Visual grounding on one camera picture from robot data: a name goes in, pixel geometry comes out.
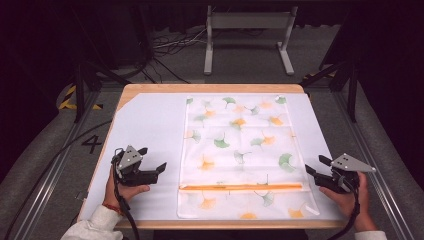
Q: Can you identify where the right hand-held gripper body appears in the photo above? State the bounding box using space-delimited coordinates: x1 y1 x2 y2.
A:
314 152 377 195

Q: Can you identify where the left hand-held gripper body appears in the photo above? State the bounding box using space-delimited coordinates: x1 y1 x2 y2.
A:
111 144 160 187

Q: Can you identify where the white leaf-print cloth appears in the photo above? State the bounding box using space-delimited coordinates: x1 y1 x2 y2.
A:
176 94 321 221

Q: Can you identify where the person's right hand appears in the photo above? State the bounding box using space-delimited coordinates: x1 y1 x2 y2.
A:
318 171 370 220

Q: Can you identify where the person's left hand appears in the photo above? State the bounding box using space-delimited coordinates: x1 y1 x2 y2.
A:
103 169 151 210

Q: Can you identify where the white table mat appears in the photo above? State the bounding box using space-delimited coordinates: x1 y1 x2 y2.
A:
79 92 345 222

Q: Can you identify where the black tripod stand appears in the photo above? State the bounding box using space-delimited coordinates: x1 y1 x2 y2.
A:
300 60 360 124
72 60 132 124

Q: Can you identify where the yellow black hazard tape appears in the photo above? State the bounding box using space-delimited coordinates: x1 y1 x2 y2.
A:
57 84 104 111

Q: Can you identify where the wooden table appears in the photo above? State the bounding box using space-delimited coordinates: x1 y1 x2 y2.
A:
76 83 348 231

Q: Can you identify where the grey metal stand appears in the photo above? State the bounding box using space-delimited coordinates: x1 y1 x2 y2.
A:
203 4 299 76

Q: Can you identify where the right hand-held gripper cable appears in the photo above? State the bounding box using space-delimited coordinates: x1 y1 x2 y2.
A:
333 181 363 240

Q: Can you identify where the hand-held gripper cable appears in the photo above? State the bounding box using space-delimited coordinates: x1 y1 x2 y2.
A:
112 154 142 240
333 181 363 240

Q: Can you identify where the left hand-held gripper cable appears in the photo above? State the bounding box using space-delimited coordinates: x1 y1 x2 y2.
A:
112 154 142 240

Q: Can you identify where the red bracelet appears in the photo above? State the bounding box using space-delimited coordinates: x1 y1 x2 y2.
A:
101 201 125 216

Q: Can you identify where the aluminium floor rail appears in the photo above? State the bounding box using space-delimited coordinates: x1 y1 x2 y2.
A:
9 89 103 240
332 89 416 240

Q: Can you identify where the black floor cable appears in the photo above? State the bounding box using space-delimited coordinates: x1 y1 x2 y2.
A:
2 119 113 240

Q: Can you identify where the bundle of floor cables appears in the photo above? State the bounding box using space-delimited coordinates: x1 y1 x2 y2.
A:
151 26 208 57

